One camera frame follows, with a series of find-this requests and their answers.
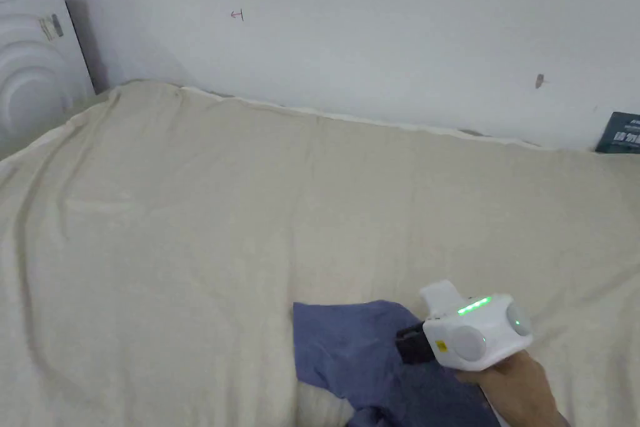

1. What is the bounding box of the bed with beige sheet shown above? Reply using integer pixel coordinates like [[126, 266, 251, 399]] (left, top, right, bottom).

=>
[[0, 79, 640, 427]]

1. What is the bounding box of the dark blue shirt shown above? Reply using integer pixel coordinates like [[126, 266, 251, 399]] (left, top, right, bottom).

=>
[[292, 299, 502, 427]]

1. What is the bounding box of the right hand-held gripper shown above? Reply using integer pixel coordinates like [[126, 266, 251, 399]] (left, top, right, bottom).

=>
[[396, 281, 534, 373]]

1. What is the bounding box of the person's right hand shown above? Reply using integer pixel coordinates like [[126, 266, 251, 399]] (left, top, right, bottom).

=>
[[456, 349, 571, 427]]

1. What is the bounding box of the white washing machine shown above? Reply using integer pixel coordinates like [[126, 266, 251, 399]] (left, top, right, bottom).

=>
[[0, 0, 97, 161]]

